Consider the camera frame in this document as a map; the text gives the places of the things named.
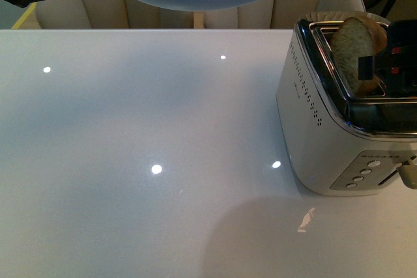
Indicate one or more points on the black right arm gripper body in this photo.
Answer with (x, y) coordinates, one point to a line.
(395, 65)

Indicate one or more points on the beige chair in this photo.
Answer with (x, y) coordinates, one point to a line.
(266, 14)
(97, 14)

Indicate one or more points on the slice of brown bread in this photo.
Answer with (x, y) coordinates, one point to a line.
(358, 36)

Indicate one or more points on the beige chair on left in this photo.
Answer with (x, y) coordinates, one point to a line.
(97, 14)

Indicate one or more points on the beige chair on right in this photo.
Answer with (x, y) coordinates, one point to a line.
(266, 14)

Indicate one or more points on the white chrome two-slot toaster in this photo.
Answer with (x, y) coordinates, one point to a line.
(338, 144)

